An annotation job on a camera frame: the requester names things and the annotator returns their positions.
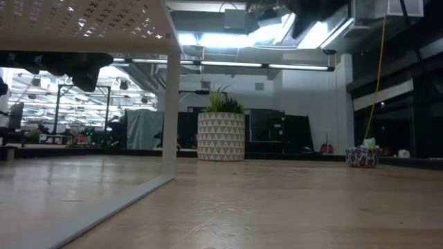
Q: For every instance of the black metal rig frame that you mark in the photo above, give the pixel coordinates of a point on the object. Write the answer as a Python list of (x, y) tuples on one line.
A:
[(57, 110)]

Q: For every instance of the person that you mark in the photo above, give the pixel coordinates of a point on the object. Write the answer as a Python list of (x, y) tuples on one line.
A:
[(117, 133)]

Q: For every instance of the pale green object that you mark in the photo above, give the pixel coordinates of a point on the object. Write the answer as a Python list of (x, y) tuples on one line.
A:
[(369, 142)]

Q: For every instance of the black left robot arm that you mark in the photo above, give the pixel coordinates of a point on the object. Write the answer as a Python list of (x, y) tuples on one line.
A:
[(20, 62)]

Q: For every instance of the red object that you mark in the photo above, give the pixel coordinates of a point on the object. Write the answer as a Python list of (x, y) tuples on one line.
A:
[(326, 149)]

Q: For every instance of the black cabinet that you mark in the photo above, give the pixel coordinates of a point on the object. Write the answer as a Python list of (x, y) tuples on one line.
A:
[(273, 128)]

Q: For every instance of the long LED light bar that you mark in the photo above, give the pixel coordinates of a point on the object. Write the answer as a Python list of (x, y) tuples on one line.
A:
[(228, 64)]

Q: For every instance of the dark background monitor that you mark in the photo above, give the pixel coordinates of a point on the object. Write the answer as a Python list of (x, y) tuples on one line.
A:
[(16, 115)]

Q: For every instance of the white perforated metal shelf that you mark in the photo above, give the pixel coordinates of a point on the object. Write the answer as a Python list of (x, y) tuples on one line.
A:
[(104, 27)]

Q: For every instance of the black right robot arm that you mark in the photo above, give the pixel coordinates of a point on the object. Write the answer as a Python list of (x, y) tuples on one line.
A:
[(318, 14)]

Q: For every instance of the black aluminium table frame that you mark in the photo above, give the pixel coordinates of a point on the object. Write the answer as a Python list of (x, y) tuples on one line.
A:
[(294, 156)]

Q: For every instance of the purple patterned round tin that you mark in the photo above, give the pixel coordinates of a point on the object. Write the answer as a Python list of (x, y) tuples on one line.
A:
[(361, 158)]

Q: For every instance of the plant in triangle-patterned pot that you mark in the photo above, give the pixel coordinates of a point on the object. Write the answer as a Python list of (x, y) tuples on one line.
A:
[(221, 138)]

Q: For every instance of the grey covered cabinet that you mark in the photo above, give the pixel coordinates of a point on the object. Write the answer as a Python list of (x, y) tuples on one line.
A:
[(143, 128)]

